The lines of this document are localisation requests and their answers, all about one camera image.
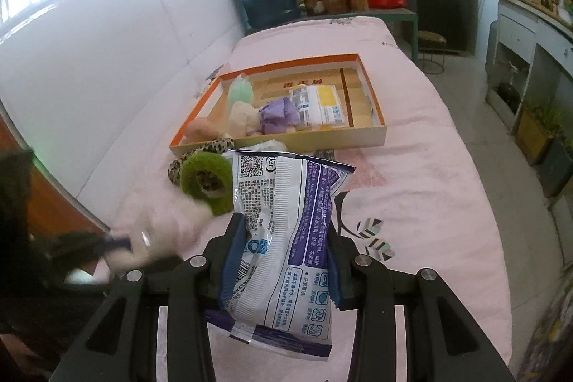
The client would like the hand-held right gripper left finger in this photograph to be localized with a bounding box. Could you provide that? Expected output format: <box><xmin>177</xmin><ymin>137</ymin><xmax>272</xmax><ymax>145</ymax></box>
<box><xmin>51</xmin><ymin>212</ymin><xmax>249</xmax><ymax>382</ymax></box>

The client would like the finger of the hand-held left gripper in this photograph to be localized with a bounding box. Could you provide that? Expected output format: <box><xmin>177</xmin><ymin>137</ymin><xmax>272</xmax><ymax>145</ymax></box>
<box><xmin>31</xmin><ymin>230</ymin><xmax>134</xmax><ymax>271</ymax></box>

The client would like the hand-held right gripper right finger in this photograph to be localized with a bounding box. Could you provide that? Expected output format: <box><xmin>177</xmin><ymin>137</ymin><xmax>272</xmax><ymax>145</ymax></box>
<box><xmin>324</xmin><ymin>225</ymin><xmax>517</xmax><ymax>382</ymax></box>

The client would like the white purple snack bag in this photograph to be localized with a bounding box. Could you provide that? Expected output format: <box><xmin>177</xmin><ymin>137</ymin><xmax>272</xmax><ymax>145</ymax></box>
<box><xmin>206</xmin><ymin>149</ymin><xmax>356</xmax><ymax>360</ymax></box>

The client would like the green fluffy scrunchie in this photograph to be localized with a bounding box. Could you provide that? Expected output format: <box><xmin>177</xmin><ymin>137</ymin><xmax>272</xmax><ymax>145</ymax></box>
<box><xmin>180</xmin><ymin>152</ymin><xmax>236</xmax><ymax>216</ymax></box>

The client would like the leopard print scrunchie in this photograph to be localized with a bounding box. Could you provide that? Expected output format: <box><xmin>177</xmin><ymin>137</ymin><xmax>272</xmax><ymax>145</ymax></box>
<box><xmin>168</xmin><ymin>137</ymin><xmax>236</xmax><ymax>191</ymax></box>

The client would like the white and green tissue pack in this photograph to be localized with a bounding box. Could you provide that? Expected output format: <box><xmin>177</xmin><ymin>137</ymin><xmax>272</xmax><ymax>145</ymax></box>
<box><xmin>244</xmin><ymin>139</ymin><xmax>287</xmax><ymax>154</ymax></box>

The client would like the peach plush toy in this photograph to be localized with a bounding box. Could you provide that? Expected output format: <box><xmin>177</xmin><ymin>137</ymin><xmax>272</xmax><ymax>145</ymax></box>
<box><xmin>183</xmin><ymin>118</ymin><xmax>220</xmax><ymax>142</ymax></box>

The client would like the plush doll with purple dress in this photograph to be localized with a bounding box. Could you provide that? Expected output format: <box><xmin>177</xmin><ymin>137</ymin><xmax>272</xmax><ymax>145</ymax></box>
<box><xmin>229</xmin><ymin>98</ymin><xmax>300</xmax><ymax>136</ymax></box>

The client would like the mint green soft toy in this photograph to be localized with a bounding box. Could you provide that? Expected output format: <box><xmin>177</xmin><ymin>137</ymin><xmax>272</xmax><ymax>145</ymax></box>
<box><xmin>228</xmin><ymin>75</ymin><xmax>255</xmax><ymax>107</ymax></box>

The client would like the orange-rimmed cardboard box tray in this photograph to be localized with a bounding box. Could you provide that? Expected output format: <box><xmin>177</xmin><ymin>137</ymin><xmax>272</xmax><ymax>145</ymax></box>
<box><xmin>169</xmin><ymin>53</ymin><xmax>387</xmax><ymax>159</ymax></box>

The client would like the white and yellow packet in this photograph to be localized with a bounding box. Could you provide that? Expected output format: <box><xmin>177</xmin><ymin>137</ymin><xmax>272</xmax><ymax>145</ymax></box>
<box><xmin>289</xmin><ymin>84</ymin><xmax>347</xmax><ymax>130</ymax></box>

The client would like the brown wooden door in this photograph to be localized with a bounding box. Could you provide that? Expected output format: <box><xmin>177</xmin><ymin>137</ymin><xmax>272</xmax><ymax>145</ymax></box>
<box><xmin>0</xmin><ymin>118</ymin><xmax>108</xmax><ymax>240</ymax></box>

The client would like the wooden planter box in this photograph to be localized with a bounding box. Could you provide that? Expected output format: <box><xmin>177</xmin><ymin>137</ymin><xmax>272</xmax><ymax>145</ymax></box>
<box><xmin>515</xmin><ymin>100</ymin><xmax>567</xmax><ymax>165</ymax></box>

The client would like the dark planter box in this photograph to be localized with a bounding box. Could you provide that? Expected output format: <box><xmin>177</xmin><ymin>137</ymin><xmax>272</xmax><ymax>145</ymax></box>
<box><xmin>537</xmin><ymin>136</ymin><xmax>573</xmax><ymax>197</ymax></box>

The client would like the round metal stool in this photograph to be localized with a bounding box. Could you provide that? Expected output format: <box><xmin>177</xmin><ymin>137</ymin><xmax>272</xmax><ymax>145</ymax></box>
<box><xmin>416</xmin><ymin>30</ymin><xmax>448</xmax><ymax>75</ymax></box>

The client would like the grey kitchen counter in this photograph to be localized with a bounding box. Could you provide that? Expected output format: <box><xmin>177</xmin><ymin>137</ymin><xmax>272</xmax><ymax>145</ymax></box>
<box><xmin>486</xmin><ymin>0</ymin><xmax>573</xmax><ymax>132</ymax></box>

